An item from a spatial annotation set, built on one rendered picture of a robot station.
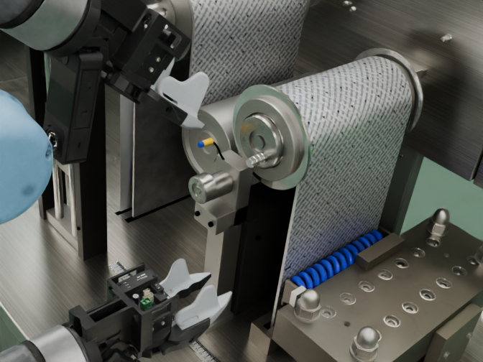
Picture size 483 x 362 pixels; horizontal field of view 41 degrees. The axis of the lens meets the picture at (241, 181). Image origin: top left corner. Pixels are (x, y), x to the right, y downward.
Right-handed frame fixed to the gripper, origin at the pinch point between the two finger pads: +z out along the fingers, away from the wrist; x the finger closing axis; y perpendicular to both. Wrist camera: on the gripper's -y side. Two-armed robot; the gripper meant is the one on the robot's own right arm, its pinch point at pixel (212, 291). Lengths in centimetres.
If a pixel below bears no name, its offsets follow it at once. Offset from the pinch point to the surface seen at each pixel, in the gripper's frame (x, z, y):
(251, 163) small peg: 4.1, 8.6, 14.9
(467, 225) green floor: 46, 198, -109
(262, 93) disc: 8.3, 13.4, 21.9
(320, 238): -0.1, 21.3, -0.9
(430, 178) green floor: 78, 215, -109
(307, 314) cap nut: -7.8, 11.2, -4.7
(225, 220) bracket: 7.2, 8.0, 3.8
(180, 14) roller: 27.2, 13.8, 26.3
